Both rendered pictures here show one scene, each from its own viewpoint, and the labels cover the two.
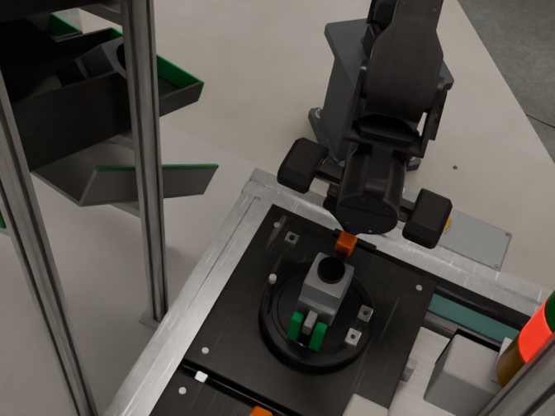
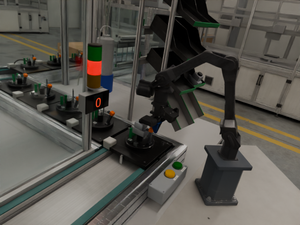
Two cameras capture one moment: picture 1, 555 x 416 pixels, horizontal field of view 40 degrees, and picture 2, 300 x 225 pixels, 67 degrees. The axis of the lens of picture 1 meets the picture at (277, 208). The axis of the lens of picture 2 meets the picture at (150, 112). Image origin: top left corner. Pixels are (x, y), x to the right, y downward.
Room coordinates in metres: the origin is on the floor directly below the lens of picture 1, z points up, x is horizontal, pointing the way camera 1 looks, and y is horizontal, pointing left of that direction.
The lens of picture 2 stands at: (0.66, -0.95, 1.56)
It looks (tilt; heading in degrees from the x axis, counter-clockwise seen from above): 25 degrees down; 103
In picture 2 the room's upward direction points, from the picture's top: 9 degrees clockwise
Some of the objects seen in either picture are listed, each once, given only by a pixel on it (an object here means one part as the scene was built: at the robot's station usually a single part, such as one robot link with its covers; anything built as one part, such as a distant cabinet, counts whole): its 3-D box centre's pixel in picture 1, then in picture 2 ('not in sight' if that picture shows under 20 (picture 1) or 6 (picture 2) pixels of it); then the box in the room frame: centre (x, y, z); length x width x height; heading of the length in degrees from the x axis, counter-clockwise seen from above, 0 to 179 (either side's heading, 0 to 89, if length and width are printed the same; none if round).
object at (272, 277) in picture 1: (269, 295); not in sight; (0.42, -0.01, 1.03); 0.01 x 0.01 x 0.08
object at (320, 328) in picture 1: (317, 336); (131, 132); (0.39, -0.07, 1.01); 0.01 x 0.01 x 0.05; 73
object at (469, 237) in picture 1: (428, 232); (168, 180); (0.62, -0.21, 0.93); 0.21 x 0.07 x 0.06; 73
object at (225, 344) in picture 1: (315, 321); (139, 144); (0.44, -0.07, 0.96); 0.24 x 0.24 x 0.02; 73
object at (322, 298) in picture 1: (323, 290); (139, 126); (0.42, -0.07, 1.06); 0.08 x 0.04 x 0.07; 163
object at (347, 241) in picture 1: (339, 262); (148, 134); (0.48, -0.08, 1.04); 0.04 x 0.02 x 0.08; 163
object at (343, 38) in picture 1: (374, 100); (221, 174); (0.82, -0.12, 0.96); 0.15 x 0.15 x 0.20; 24
